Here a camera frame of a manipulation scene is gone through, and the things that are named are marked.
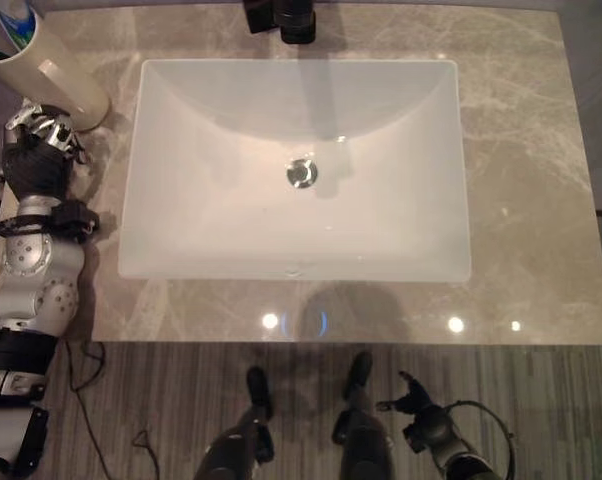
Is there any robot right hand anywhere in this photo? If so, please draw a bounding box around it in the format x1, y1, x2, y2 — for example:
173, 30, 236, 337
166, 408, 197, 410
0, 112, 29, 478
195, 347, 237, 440
375, 370, 453, 441

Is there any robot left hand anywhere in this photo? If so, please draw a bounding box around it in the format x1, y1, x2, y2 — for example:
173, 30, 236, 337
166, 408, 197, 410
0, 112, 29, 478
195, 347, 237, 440
2, 102, 89, 199

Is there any cream ceramic cup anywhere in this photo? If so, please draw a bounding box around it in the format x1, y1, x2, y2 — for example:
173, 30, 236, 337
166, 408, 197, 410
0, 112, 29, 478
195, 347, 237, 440
0, 13, 112, 133

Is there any chrome sink drain plug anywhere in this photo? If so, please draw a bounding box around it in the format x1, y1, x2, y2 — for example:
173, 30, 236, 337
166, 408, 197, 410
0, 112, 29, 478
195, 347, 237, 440
285, 157, 320, 189

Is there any white rectangular sink basin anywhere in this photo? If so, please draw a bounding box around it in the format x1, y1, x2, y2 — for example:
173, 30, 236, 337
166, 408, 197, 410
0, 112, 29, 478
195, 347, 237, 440
117, 58, 472, 284

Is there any toothpaste tube green white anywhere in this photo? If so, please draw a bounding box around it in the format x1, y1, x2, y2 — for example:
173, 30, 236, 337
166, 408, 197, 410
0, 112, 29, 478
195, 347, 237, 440
0, 0, 45, 53

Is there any black faucet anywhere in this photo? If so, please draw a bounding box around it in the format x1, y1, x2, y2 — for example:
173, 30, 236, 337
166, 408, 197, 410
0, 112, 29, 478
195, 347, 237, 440
243, 0, 318, 45

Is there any black cable at right wrist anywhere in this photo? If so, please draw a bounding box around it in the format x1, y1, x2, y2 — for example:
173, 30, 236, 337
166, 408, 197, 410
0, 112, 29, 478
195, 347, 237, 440
443, 398, 516, 474

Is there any black cable on floor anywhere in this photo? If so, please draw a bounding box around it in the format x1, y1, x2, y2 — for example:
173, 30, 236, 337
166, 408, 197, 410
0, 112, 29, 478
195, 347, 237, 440
60, 340, 162, 480

